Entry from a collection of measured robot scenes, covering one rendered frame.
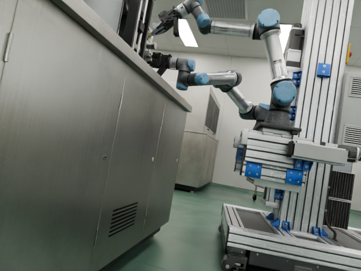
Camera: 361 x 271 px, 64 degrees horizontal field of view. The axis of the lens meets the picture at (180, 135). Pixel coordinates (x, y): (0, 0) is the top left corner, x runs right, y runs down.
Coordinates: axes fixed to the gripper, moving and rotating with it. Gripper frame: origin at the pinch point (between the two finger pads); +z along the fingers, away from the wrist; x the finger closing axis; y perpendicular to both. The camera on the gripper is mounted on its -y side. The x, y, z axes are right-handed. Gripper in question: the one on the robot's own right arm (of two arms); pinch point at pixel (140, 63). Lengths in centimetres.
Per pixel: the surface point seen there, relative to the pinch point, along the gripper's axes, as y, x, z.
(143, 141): -49, 47, -30
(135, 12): 9, 49, -16
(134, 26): 2, 49, -16
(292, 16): 171, -261, -103
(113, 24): 6.0, 41.3, -0.9
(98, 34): -23, 99, -32
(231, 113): 48, -444, -22
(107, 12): 11.9, 41.3, 3.6
